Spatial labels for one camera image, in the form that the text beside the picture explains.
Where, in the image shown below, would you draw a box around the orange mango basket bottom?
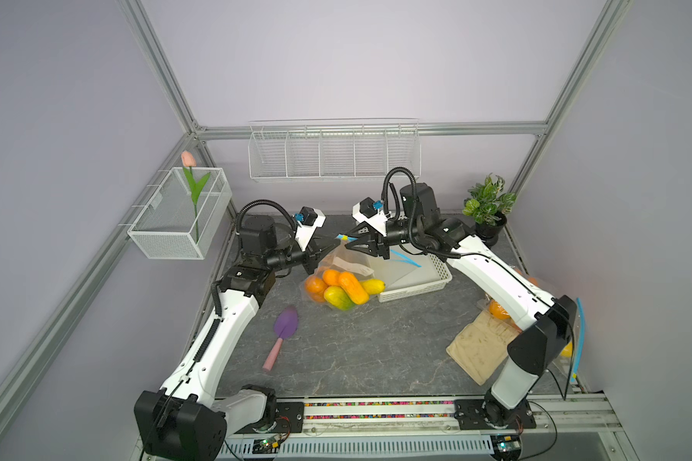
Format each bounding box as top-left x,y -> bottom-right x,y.
322,269 -> 340,286

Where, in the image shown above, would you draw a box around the green mango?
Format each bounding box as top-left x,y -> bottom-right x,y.
323,285 -> 355,311

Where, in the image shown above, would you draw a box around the clear blue zip-top bag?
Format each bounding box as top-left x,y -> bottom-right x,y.
480,267 -> 584,381

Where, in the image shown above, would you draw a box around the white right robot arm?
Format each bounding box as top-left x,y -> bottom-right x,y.
346,167 -> 578,428

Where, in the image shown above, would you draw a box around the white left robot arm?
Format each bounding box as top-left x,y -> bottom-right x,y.
134,199 -> 336,460

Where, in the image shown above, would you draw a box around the cream perforated plastic basket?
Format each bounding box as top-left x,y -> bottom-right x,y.
370,245 -> 453,303

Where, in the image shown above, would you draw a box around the purple pink spatula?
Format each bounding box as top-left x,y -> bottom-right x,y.
263,305 -> 299,372

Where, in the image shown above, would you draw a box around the potted green plant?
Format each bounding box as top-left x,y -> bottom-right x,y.
462,173 -> 517,242

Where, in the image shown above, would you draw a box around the pink artificial tulip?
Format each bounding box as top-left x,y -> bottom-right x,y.
181,151 -> 211,242

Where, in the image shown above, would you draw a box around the beige work glove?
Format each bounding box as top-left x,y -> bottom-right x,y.
446,310 -> 520,385

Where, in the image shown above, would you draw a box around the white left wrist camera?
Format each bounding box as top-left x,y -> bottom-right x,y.
294,207 -> 326,251

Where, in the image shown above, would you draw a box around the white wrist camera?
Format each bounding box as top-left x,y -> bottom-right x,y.
352,197 -> 388,236
294,207 -> 326,251

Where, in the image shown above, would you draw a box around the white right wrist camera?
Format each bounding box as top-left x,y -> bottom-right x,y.
352,197 -> 388,236

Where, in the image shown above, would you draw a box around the white wire wall shelf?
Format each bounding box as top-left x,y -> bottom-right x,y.
248,118 -> 422,182

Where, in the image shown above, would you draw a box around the white mesh wall basket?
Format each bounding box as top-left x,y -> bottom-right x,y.
127,166 -> 232,260

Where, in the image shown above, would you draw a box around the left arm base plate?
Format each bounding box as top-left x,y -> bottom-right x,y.
236,401 -> 305,435

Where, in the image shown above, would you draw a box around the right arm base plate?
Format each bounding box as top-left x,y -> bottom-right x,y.
454,399 -> 536,431

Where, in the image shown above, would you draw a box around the aluminium front rail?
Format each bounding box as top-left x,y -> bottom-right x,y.
189,394 -> 623,436

